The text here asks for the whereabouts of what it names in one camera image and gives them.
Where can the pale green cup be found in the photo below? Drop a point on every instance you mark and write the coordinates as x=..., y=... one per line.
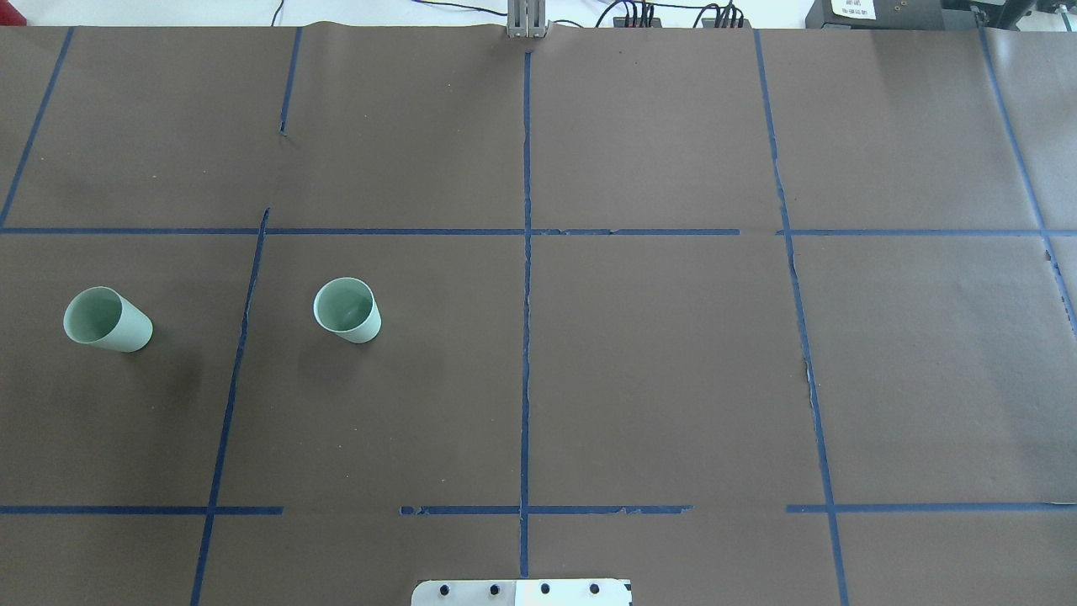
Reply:
x=102, y=318
x=346, y=307

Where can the black box with label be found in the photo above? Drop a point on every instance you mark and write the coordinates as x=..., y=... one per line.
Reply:
x=894, y=15

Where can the brown paper table cover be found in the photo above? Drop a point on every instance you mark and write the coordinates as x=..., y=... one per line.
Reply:
x=751, y=316

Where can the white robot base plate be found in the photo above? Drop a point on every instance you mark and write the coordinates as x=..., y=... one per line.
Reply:
x=556, y=591

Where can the right black power strip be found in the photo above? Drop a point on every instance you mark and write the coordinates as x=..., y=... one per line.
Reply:
x=720, y=16

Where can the left black power strip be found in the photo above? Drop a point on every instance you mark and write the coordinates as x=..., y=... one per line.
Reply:
x=636, y=15

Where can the grey aluminium post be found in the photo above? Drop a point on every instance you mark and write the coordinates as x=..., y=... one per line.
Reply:
x=527, y=19

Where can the black power strip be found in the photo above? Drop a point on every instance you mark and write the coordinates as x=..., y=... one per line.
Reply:
x=720, y=16
x=636, y=15

